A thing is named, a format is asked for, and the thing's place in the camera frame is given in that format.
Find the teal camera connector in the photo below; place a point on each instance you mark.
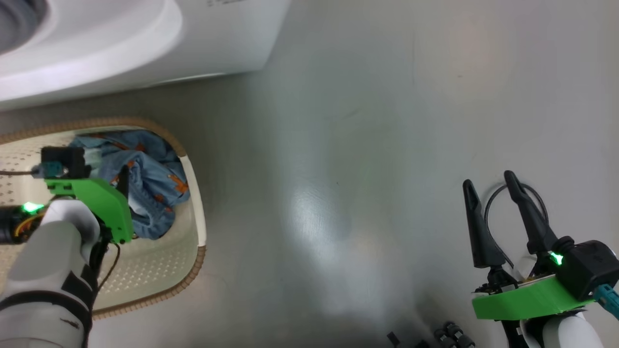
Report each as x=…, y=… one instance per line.
x=608, y=299
x=51, y=169

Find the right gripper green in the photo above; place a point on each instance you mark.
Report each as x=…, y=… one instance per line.
x=527, y=299

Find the grey rubber door seal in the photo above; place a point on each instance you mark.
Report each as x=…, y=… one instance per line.
x=14, y=24

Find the teal right camera connector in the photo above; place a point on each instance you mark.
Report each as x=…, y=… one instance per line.
x=608, y=299

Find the white front-load washing machine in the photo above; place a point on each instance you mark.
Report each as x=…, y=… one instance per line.
x=145, y=48

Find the blue patterned clothes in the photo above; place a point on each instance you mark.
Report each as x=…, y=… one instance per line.
x=154, y=193

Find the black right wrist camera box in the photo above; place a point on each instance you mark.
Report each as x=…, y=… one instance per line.
x=590, y=268

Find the teal left camera connector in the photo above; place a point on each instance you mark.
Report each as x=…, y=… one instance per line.
x=51, y=169

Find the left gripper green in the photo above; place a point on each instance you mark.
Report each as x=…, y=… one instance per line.
x=104, y=203

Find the black robot base fittings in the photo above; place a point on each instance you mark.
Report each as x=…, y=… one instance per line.
x=454, y=336

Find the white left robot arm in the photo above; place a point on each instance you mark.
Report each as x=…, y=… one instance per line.
x=43, y=270

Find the cream perforated laundry basket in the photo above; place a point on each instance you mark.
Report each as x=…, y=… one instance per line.
x=154, y=270

